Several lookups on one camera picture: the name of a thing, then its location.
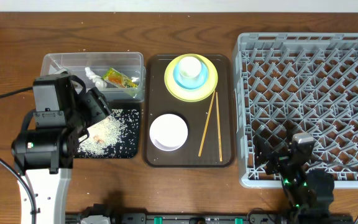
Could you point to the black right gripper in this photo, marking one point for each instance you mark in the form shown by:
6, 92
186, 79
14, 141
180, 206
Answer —
278, 158

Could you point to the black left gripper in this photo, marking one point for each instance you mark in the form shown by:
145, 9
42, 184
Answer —
97, 104

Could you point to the white tissue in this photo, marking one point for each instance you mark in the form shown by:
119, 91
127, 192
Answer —
96, 79

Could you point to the yellow green snack wrapper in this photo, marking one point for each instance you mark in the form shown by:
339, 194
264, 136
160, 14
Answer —
118, 79

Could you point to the wooden chopstick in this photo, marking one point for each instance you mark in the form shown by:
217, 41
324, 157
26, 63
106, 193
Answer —
219, 128
206, 125

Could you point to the white bowl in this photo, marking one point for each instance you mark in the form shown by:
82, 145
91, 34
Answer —
168, 132

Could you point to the light blue bowl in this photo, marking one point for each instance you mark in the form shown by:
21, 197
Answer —
202, 81

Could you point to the yellow plate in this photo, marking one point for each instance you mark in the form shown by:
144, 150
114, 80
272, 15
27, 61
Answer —
191, 95

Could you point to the white cup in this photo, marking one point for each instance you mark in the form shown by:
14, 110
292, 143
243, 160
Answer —
189, 69

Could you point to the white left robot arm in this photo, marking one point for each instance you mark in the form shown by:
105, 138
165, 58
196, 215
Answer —
49, 138

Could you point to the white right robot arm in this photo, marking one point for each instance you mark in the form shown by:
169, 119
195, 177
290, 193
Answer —
309, 194

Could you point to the grey dishwasher rack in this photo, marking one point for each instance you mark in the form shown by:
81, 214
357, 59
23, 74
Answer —
306, 82

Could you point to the spilled rice pile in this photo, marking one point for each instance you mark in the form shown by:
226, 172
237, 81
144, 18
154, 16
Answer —
104, 137

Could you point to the black plastic tray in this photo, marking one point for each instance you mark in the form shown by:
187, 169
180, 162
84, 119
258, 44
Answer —
129, 140

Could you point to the clear plastic bin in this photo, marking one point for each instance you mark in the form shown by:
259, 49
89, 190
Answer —
130, 64

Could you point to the brown plastic tray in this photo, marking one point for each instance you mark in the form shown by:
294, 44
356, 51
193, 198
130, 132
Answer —
211, 125

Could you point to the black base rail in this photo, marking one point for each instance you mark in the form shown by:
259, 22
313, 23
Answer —
99, 213

